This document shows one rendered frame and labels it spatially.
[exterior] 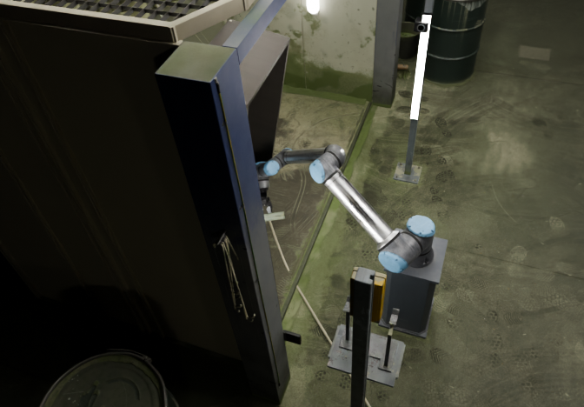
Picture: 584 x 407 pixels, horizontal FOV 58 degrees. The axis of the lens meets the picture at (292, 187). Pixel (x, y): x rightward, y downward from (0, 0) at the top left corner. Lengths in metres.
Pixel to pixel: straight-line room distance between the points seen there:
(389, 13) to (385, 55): 0.39
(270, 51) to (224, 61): 1.25
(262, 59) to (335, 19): 2.02
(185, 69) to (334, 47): 3.35
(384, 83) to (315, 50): 0.68
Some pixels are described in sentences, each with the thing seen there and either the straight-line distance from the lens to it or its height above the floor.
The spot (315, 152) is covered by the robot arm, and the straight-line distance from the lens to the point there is 3.06.
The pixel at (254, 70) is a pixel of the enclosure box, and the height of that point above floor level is 1.65.
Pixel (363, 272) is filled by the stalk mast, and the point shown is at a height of 1.64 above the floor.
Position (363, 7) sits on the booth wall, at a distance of 4.57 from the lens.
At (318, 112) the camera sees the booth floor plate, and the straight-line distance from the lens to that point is 4.94.
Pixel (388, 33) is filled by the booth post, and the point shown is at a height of 0.77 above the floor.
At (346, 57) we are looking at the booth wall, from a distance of 4.86.
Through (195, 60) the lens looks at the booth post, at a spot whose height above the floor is 2.29.
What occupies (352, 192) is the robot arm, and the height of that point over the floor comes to 1.07.
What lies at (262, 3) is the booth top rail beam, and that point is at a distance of 1.84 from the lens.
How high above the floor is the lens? 3.13
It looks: 47 degrees down
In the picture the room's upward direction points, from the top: 6 degrees counter-clockwise
